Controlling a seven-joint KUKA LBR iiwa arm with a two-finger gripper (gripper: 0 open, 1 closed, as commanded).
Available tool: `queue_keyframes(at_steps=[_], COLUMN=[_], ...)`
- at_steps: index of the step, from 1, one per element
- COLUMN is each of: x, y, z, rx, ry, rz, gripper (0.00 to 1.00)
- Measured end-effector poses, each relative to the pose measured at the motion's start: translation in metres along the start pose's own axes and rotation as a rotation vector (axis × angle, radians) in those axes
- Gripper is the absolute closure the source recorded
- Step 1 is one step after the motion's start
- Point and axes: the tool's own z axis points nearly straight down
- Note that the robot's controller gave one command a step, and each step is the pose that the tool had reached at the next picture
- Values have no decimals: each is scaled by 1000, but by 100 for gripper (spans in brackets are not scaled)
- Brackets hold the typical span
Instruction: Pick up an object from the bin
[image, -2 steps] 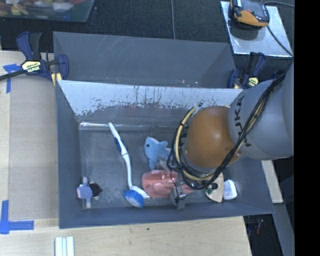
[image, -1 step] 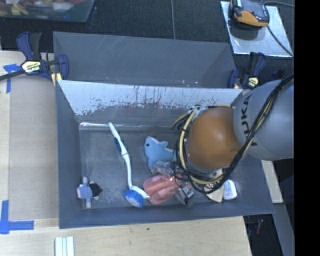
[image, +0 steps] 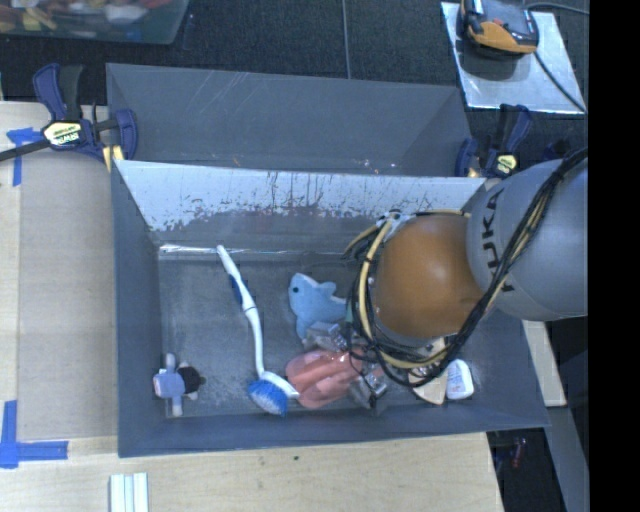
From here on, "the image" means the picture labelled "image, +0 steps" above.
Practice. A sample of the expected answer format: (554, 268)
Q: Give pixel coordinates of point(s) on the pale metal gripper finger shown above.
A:
(327, 337)
(372, 387)

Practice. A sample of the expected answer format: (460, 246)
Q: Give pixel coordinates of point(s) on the blue toy shark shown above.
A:
(312, 300)

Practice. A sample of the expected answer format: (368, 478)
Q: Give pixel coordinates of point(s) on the pink toy sausages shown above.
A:
(315, 380)

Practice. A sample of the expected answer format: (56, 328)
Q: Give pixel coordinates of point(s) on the small white bottle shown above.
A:
(459, 380)

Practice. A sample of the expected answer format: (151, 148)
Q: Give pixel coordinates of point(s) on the white and blue dish brush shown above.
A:
(256, 330)

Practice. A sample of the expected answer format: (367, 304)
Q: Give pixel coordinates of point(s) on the grey metal bin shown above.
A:
(210, 310)

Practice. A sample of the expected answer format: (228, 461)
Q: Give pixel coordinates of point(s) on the small blue-grey toy animal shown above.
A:
(172, 384)

